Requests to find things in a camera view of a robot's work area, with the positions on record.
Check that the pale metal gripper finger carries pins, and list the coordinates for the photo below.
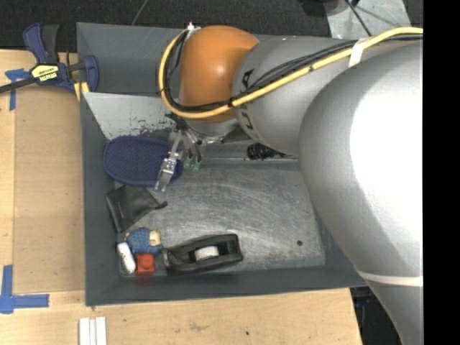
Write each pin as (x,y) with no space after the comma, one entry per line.
(171,171)
(162,174)

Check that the black pouch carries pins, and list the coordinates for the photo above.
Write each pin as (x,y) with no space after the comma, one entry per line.
(131,203)

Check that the blue toy figure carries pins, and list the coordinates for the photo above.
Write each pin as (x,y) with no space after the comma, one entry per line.
(142,240)

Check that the black tape dispenser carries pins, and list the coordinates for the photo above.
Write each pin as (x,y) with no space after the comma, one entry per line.
(187,257)

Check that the grey metal bin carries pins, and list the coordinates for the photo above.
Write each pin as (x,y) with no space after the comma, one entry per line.
(251,207)

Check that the small white tube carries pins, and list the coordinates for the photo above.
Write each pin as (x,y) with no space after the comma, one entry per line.
(126,258)

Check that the red toy block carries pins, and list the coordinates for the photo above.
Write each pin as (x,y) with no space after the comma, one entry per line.
(145,264)

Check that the pale wood board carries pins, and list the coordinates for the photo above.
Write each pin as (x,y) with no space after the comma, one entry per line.
(46,192)

